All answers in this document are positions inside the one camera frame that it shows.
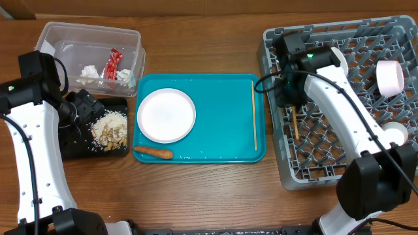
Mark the white bowl with food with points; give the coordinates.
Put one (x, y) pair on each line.
(343, 62)

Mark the grey dishwasher rack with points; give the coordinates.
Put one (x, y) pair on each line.
(317, 159)

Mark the large white bowl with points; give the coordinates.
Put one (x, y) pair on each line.
(390, 78)

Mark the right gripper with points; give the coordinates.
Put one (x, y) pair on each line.
(283, 100)

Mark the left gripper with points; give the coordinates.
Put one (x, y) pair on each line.
(88, 106)

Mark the clear plastic waste bin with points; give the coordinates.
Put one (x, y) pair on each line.
(79, 45)

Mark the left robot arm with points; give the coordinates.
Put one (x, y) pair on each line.
(33, 108)

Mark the teal serving tray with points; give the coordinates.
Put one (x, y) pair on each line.
(223, 130)

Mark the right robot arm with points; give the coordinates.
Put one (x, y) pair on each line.
(380, 173)

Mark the red snack wrapper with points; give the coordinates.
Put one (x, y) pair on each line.
(111, 67)

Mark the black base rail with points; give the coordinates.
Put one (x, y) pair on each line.
(290, 230)

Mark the small white cup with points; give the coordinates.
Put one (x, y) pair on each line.
(396, 132)

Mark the rice and food scraps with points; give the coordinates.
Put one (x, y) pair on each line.
(109, 132)

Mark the black food waste tray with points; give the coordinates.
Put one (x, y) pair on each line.
(79, 143)

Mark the white round plate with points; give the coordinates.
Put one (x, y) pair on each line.
(166, 115)

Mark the white tissue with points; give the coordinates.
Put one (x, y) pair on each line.
(125, 78)
(89, 73)

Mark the orange carrot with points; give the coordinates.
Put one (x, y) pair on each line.
(160, 153)

